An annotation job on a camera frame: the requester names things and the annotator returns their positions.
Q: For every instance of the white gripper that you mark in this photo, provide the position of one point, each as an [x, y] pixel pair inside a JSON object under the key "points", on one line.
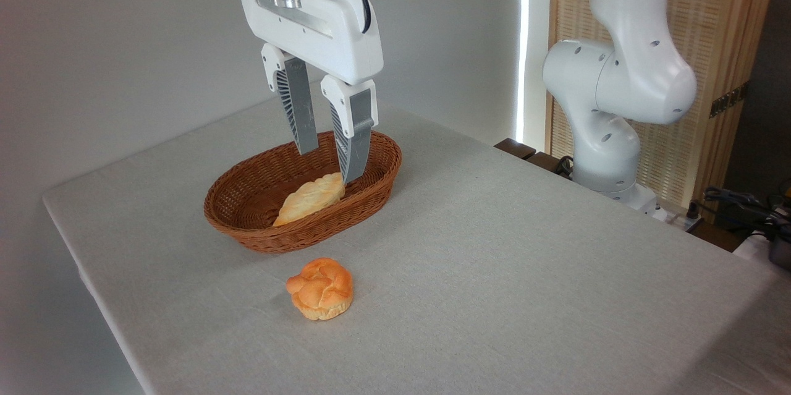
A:
{"points": [[321, 30]]}

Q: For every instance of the round orange knotted bread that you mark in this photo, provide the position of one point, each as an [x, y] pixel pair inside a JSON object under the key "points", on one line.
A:
{"points": [[321, 291]]}

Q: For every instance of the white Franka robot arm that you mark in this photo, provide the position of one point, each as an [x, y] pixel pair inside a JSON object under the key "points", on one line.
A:
{"points": [[624, 73]]}

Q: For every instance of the long pale bread loaf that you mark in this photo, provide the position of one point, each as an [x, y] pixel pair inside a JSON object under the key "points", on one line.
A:
{"points": [[309, 200]]}

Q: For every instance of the brown wicker oval basket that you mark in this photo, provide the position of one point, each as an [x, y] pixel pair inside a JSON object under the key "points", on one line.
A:
{"points": [[259, 197]]}

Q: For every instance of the dark brown wooden block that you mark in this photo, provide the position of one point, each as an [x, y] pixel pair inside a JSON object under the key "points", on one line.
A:
{"points": [[514, 148], [544, 161]]}

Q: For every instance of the grey tablecloth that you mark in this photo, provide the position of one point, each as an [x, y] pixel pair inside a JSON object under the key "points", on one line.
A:
{"points": [[494, 271]]}

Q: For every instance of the wooden folding screen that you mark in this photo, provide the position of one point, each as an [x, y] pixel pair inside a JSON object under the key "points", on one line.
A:
{"points": [[710, 24]]}

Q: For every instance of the dark metal screen hinge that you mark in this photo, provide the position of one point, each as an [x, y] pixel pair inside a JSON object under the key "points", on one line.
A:
{"points": [[729, 100]]}

